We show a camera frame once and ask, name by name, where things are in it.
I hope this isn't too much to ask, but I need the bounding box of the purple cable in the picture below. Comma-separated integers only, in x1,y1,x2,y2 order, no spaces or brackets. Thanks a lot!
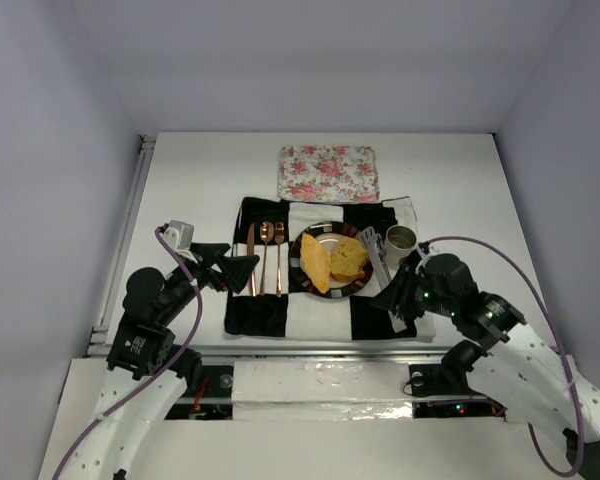
52,227,204,479
419,235,586,475

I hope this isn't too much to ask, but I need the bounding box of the black white checkered placemat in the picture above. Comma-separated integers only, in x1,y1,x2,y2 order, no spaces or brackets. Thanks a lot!
224,196,436,343

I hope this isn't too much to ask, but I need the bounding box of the floral rectangular tray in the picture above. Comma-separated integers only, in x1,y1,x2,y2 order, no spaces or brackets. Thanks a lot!
278,145,380,204

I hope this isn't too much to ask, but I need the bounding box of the dark rimmed ceramic plate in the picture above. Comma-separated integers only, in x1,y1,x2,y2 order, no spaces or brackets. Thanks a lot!
289,221,373,300

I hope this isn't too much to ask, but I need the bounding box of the copper knife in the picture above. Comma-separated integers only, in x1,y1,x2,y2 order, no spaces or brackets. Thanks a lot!
247,223,257,297

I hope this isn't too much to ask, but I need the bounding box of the metal cup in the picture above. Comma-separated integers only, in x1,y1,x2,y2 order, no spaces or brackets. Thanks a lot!
384,225,417,265

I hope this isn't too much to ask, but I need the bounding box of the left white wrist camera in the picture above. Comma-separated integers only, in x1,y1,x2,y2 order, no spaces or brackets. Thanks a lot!
160,220,194,259

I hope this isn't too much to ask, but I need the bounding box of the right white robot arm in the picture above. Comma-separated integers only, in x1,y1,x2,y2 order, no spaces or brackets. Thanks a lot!
371,253,600,479

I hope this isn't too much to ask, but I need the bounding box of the copper fork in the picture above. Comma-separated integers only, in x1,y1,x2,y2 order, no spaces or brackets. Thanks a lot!
274,222,285,298

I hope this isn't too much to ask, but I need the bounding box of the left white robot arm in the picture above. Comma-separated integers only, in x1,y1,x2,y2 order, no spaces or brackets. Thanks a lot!
52,244,259,479

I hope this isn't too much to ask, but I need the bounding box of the aluminium frame rail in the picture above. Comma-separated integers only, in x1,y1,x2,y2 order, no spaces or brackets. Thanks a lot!
84,134,157,358

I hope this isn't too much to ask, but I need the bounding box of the copper spoon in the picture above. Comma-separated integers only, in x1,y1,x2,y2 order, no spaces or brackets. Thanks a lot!
259,221,274,295

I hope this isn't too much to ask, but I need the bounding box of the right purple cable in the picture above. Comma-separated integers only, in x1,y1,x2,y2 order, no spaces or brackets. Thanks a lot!
419,235,586,475

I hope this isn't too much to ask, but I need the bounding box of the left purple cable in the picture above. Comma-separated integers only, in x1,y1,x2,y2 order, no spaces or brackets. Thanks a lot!
52,227,204,479

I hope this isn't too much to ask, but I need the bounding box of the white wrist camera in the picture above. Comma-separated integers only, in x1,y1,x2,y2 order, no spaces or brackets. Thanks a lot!
415,242,438,274
160,220,194,259

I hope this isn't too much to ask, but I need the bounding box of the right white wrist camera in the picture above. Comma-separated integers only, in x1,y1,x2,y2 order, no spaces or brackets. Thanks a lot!
415,242,438,274

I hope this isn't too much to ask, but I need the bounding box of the round brown bread piece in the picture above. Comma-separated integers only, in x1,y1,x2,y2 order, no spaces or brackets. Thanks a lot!
330,236,368,282

